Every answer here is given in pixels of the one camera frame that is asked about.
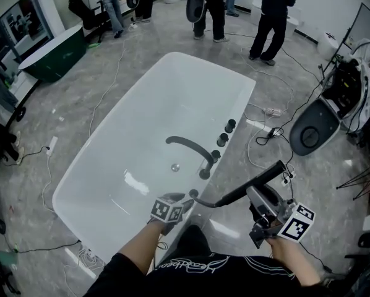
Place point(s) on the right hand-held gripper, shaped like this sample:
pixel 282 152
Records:
pixel 291 223

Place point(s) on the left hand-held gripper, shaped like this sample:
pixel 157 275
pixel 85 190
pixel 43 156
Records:
pixel 167 211

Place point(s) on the black shower head holder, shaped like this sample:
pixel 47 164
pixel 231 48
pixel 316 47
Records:
pixel 193 192

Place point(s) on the black shower head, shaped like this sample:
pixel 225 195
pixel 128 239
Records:
pixel 265 175

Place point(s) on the person's left forearm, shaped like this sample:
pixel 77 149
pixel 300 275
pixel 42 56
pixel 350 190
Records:
pixel 138 246

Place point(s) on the person's right forearm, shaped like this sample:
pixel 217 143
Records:
pixel 291 260

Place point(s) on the chrome bathtub drain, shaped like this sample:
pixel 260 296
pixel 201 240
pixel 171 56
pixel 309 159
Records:
pixel 175 167

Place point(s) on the white oval bathtub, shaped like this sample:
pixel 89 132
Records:
pixel 291 20

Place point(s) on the dark green bathtub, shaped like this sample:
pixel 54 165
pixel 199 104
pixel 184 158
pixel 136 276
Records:
pixel 55 57

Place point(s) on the white power strip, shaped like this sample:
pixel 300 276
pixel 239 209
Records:
pixel 53 145
pixel 274 111
pixel 288 177

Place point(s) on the person's black trouser leg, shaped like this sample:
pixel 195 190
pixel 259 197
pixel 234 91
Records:
pixel 192 240

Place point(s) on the black curved faucet spout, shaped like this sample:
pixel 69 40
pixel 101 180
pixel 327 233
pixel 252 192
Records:
pixel 191 145

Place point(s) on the black faucet knob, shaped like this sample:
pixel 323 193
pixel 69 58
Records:
pixel 222 139
pixel 215 155
pixel 230 125

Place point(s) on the black power adapter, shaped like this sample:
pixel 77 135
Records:
pixel 270 132

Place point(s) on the person's black printed shirt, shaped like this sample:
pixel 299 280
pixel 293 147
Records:
pixel 203 277

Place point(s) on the grey and white open shell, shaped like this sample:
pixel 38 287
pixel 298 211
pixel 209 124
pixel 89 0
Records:
pixel 318 125

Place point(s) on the black tripod legs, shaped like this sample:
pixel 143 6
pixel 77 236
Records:
pixel 355 179

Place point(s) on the white round stool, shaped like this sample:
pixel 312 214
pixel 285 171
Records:
pixel 327 43

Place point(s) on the grey framed board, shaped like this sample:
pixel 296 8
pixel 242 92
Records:
pixel 366 23

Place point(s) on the white rolling cabinet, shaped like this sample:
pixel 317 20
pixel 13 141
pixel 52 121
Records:
pixel 5 85

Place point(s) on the black office chair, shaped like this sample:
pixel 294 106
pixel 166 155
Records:
pixel 83 12

